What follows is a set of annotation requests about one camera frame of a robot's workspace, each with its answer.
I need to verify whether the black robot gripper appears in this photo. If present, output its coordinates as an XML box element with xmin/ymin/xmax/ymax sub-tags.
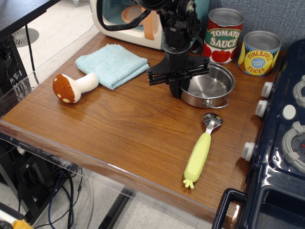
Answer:
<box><xmin>146</xmin><ymin>46</ymin><xmax>210</xmax><ymax>98</ymax></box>

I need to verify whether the stainless steel pot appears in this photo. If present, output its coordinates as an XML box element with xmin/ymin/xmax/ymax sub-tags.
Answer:
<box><xmin>181</xmin><ymin>62</ymin><xmax>235</xmax><ymax>109</ymax></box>

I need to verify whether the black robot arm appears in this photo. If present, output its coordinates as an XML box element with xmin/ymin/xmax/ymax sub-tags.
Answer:
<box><xmin>95</xmin><ymin>0</ymin><xmax>210</xmax><ymax>98</ymax></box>

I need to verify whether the plush brown mushroom toy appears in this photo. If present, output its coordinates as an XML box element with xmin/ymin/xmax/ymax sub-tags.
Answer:
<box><xmin>52</xmin><ymin>73</ymin><xmax>99</xmax><ymax>104</ymax></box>

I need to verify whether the toy microwave teal and cream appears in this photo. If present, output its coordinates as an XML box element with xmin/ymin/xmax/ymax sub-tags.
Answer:
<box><xmin>90</xmin><ymin>0</ymin><xmax>209</xmax><ymax>50</ymax></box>

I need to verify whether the light blue folded cloth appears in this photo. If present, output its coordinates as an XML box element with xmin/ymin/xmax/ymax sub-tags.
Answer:
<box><xmin>75</xmin><ymin>44</ymin><xmax>149</xmax><ymax>90</ymax></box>

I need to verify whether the tomato sauce can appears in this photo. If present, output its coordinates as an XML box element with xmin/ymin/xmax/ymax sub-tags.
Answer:
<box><xmin>203</xmin><ymin>8</ymin><xmax>245</xmax><ymax>64</ymax></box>

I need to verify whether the pineapple slices can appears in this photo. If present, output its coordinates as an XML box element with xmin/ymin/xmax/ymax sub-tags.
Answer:
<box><xmin>238</xmin><ymin>31</ymin><xmax>282</xmax><ymax>76</ymax></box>

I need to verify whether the dark blue toy stove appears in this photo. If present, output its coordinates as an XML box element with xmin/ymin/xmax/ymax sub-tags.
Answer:
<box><xmin>213</xmin><ymin>39</ymin><xmax>305</xmax><ymax>229</ymax></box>

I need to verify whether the clear acrylic table guard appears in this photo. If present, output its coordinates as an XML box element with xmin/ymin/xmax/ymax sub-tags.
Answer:
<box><xmin>0</xmin><ymin>23</ymin><xmax>215</xmax><ymax>215</ymax></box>

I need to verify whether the spoon with yellow-green handle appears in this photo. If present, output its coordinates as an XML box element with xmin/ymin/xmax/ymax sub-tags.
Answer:
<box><xmin>183</xmin><ymin>113</ymin><xmax>223</xmax><ymax>189</ymax></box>

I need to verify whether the blue cable under table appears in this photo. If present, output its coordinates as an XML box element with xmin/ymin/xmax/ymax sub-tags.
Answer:
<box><xmin>47</xmin><ymin>170</ymin><xmax>74</xmax><ymax>229</ymax></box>

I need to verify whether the black cable under table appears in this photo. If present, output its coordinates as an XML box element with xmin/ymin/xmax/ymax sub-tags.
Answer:
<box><xmin>34</xmin><ymin>167</ymin><xmax>84</xmax><ymax>229</ymax></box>

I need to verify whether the black metal frame stand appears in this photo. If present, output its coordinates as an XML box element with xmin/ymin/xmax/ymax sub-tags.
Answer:
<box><xmin>0</xmin><ymin>0</ymin><xmax>79</xmax><ymax>225</ymax></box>

